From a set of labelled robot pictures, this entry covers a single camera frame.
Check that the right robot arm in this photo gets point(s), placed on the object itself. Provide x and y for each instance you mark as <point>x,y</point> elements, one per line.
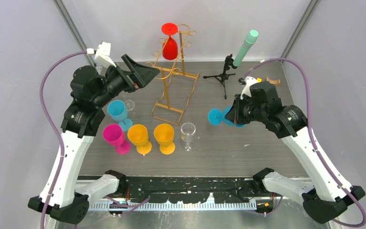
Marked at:
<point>328,194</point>

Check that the yellow wine glass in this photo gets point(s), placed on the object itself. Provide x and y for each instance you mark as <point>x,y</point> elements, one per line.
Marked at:
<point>139,137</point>
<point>164,135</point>

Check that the mint green microphone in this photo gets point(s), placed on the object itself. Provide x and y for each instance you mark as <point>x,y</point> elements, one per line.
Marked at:
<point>249,41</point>

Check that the pink wine glass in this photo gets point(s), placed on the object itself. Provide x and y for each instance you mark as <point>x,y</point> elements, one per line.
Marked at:
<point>114,135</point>

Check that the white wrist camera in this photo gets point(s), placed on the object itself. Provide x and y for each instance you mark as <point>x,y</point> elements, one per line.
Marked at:
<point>101,55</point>
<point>247,82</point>

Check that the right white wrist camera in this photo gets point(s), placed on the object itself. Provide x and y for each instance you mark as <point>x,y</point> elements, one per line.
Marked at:
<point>247,82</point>

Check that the gold wire glass rack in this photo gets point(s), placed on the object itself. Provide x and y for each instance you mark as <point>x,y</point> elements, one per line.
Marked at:
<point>171,74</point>

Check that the black tripod stand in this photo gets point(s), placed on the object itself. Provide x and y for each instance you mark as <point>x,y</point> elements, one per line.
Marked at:
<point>221,78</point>

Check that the wooden arch block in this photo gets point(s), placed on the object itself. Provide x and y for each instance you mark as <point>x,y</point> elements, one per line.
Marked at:
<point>274,82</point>

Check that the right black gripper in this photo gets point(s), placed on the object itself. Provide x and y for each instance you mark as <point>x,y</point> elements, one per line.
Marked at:
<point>234,112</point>

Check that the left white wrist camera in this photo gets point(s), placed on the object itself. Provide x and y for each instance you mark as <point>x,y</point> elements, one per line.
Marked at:
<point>101,55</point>

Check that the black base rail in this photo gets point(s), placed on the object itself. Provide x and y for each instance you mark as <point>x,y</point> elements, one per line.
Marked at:
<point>189,190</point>

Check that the red wine glass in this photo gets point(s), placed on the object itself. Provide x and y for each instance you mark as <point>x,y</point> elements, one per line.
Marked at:
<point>170,49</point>

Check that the blue wine glass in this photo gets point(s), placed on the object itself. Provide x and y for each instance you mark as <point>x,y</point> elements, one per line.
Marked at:
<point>119,113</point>
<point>216,116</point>

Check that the clear wine glass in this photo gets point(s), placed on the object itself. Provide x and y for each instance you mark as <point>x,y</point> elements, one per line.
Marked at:
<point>187,135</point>
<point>130,105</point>

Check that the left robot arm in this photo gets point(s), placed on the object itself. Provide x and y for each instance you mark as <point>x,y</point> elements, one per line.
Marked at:
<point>60,199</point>

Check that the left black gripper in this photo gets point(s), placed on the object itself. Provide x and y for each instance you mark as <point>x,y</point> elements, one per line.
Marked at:
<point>142,74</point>

